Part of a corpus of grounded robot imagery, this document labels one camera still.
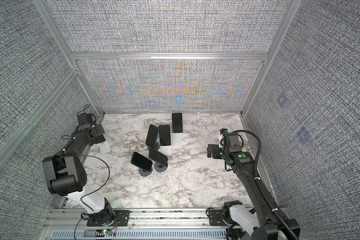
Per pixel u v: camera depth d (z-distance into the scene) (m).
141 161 0.84
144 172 0.88
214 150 0.70
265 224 0.39
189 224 0.73
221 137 0.71
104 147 1.00
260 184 0.45
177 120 0.97
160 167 0.90
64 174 0.49
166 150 0.98
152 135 0.92
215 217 0.73
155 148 0.95
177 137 1.02
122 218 0.74
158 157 0.85
